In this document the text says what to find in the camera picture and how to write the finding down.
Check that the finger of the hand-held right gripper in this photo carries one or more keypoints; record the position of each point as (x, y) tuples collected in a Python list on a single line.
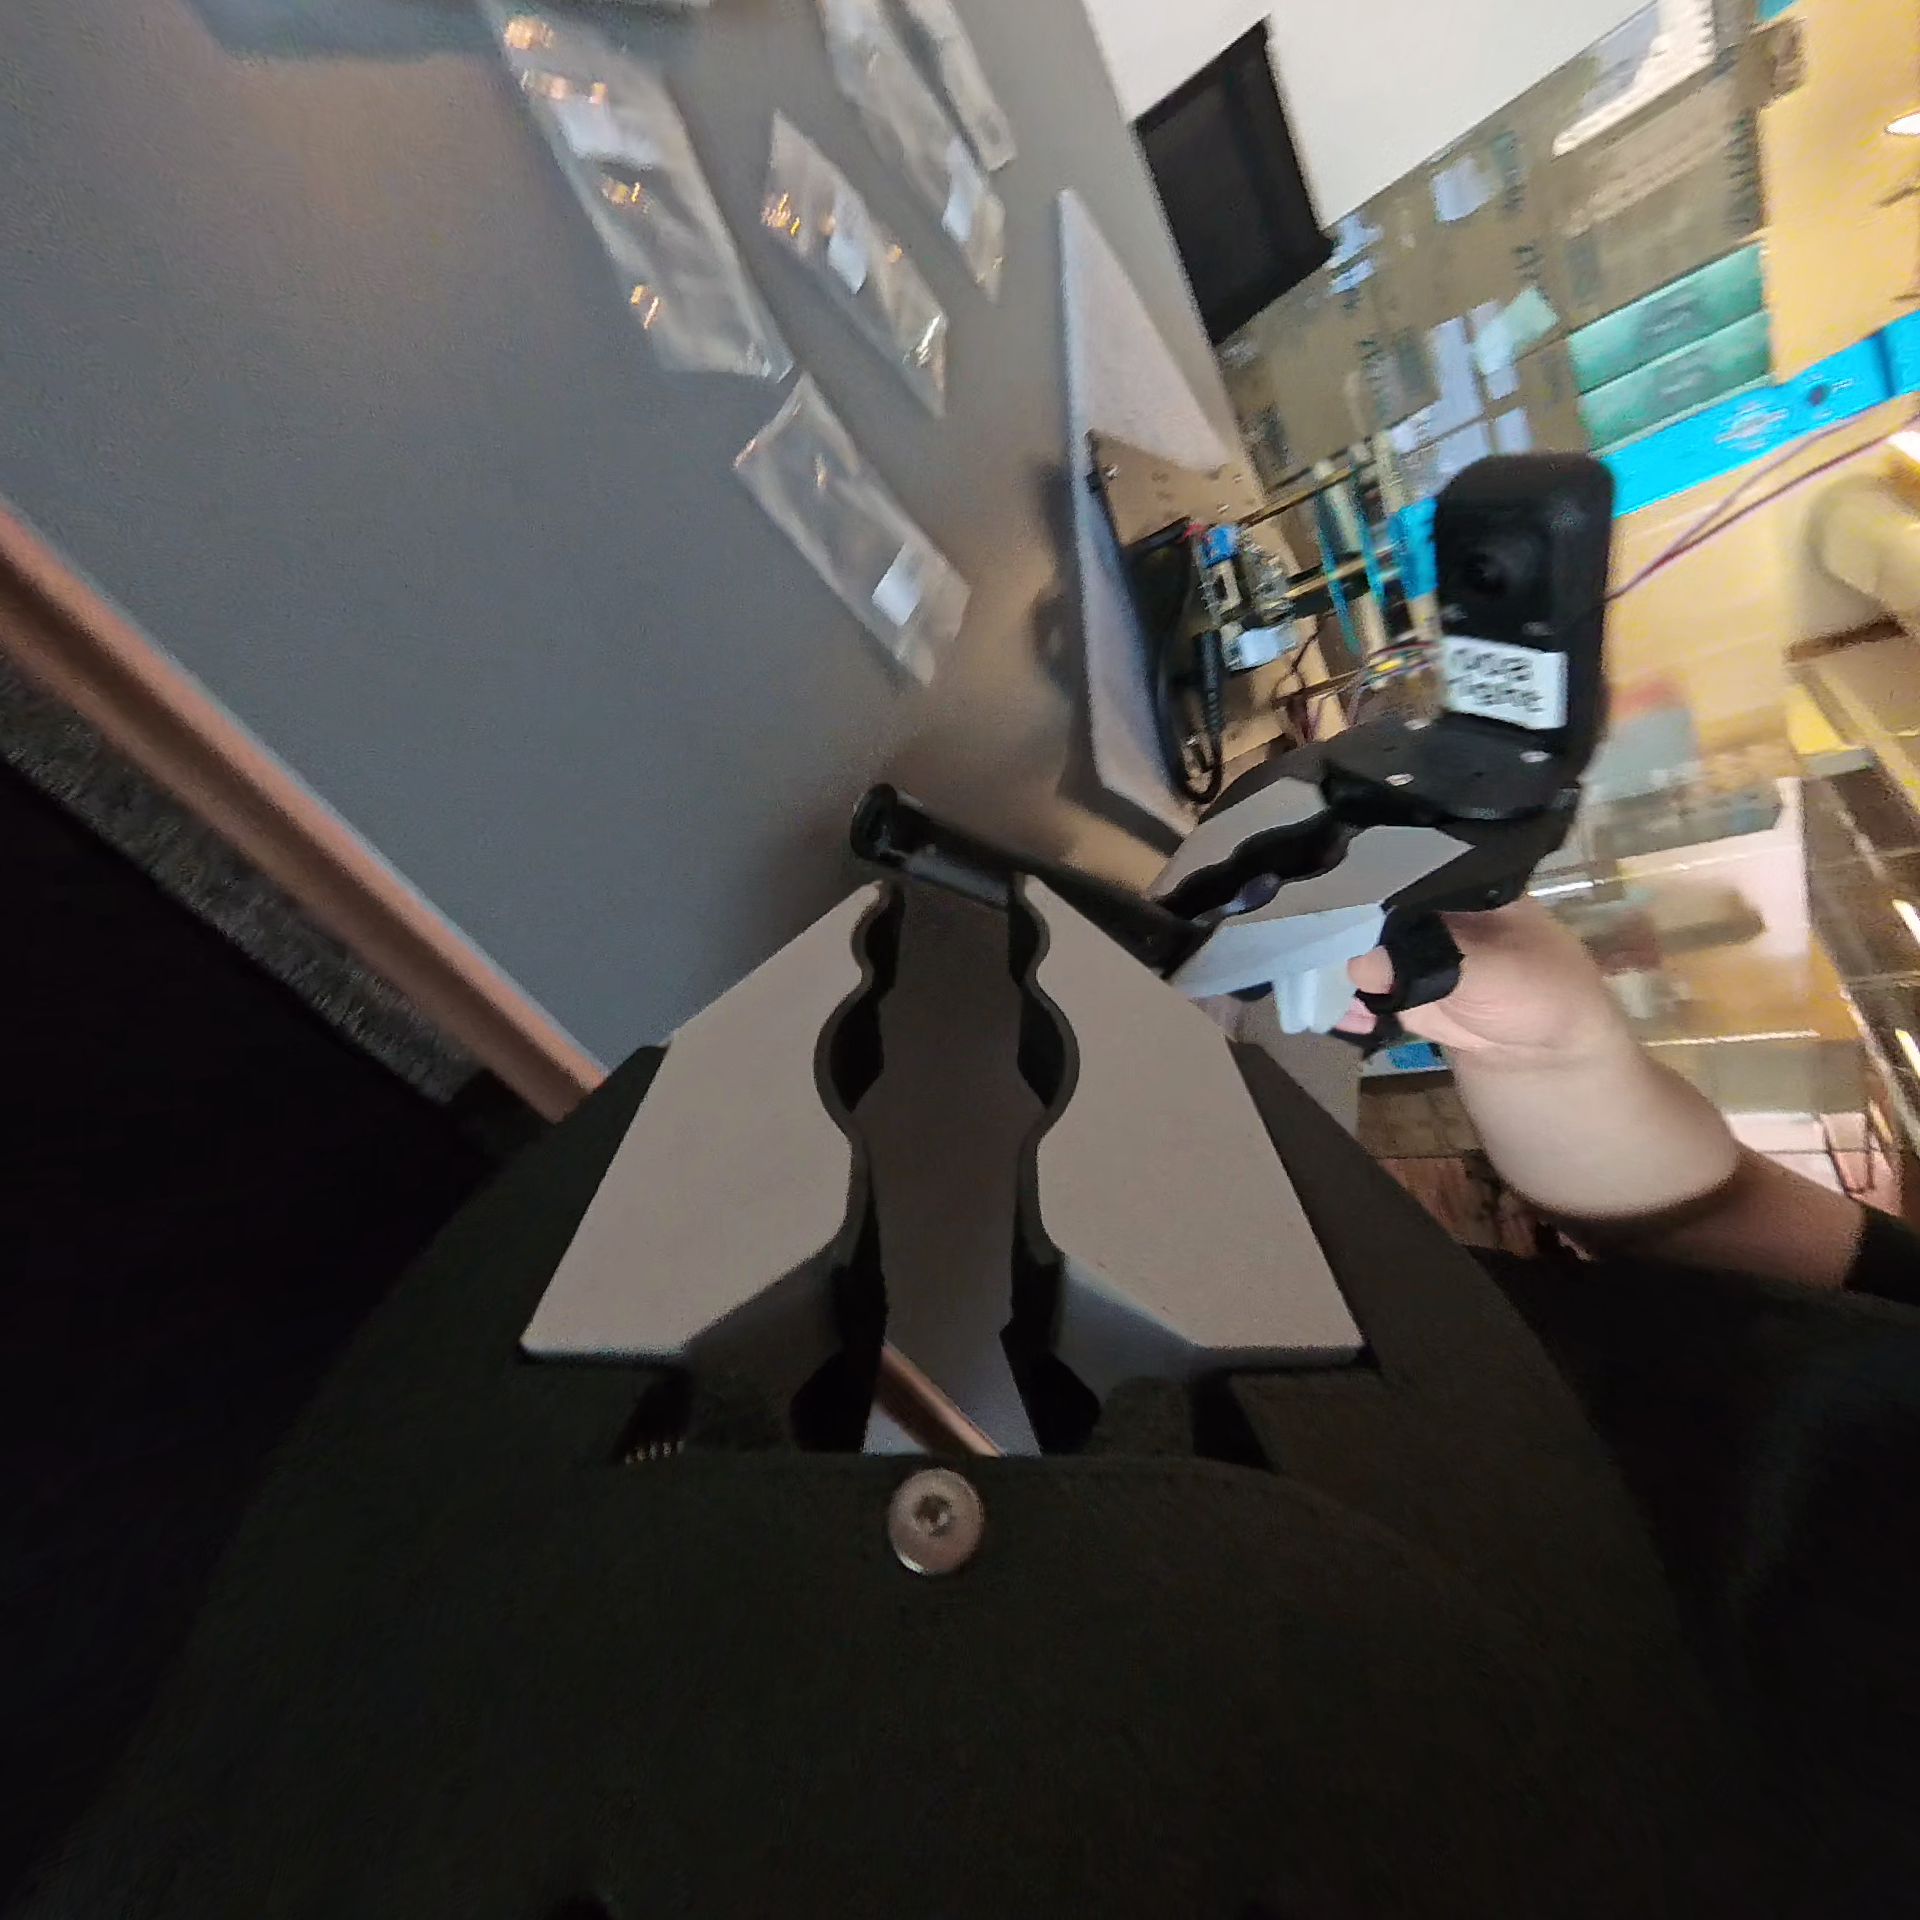
[(1320, 916), (1252, 826)]

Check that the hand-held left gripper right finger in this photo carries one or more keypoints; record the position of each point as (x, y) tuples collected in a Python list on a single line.
[(1184, 1185)]

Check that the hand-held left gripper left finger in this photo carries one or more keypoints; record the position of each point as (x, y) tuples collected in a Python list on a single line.
[(705, 1169)]

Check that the black screwdriver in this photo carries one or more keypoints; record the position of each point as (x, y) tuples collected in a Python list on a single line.
[(946, 866)]

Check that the person's right forearm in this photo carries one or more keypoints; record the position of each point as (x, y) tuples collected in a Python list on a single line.
[(1622, 1139)]

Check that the person's right hand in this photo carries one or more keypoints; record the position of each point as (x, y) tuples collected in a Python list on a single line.
[(1515, 992)]

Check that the robot circuit board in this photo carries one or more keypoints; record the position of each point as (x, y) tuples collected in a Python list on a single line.
[(1237, 594)]

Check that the teal box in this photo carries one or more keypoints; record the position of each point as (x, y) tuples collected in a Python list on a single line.
[(1667, 319), (1673, 395)]

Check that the blue carton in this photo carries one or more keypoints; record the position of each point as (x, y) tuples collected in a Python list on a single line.
[(1754, 429)]

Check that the stack of cardboard boxes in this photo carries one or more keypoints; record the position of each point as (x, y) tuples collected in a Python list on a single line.
[(1622, 196)]

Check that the white foam mat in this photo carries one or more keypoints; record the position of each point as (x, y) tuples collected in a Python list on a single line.
[(1120, 347)]

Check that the black monitor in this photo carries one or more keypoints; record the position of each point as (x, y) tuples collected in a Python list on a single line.
[(1231, 179)]

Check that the clear plastic parts bag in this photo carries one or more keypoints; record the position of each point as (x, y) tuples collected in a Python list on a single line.
[(854, 524), (918, 135), (646, 196), (967, 75), (854, 256)]

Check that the person's black shirt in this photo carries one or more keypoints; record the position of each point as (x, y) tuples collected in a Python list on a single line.
[(1800, 1500)]

